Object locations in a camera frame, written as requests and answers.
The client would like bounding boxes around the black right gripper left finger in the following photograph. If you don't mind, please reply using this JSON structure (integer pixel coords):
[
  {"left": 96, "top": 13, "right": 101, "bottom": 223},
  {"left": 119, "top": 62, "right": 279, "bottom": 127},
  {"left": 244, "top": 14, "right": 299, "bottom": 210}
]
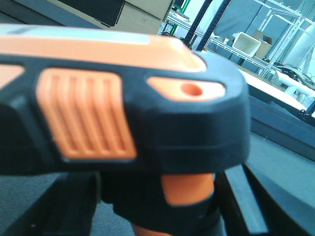
[{"left": 3, "top": 172, "right": 97, "bottom": 236}]

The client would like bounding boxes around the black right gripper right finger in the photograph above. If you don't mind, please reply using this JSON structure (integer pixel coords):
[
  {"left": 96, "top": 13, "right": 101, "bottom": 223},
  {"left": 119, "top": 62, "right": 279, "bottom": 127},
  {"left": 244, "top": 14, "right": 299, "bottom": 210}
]
[{"left": 215, "top": 165, "right": 270, "bottom": 236}]

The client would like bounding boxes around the orange black barcode scanner gun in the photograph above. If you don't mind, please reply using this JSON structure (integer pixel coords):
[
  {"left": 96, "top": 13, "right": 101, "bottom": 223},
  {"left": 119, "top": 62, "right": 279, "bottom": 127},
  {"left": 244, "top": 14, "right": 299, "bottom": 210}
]
[{"left": 0, "top": 24, "right": 250, "bottom": 236}]

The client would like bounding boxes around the dark grey table mat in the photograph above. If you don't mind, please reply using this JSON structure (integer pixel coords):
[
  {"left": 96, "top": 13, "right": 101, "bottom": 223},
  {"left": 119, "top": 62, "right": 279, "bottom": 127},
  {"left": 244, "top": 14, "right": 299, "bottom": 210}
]
[{"left": 0, "top": 11, "right": 315, "bottom": 236}]

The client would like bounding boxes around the raised grey conveyor ledge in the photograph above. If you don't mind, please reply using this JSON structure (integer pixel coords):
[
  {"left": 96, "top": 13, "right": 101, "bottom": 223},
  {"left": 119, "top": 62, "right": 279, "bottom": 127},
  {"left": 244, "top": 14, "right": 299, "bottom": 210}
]
[{"left": 249, "top": 85, "right": 315, "bottom": 161}]

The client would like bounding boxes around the white plastic tub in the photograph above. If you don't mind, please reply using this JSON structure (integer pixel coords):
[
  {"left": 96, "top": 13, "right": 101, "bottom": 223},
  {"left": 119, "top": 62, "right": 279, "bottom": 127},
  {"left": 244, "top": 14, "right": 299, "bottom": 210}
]
[{"left": 232, "top": 32, "right": 261, "bottom": 57}]

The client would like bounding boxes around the white metal wire rack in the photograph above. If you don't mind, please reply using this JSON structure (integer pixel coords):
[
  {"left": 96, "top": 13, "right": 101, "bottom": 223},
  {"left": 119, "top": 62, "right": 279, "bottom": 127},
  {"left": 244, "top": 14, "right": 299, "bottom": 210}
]
[{"left": 166, "top": 0, "right": 315, "bottom": 78}]

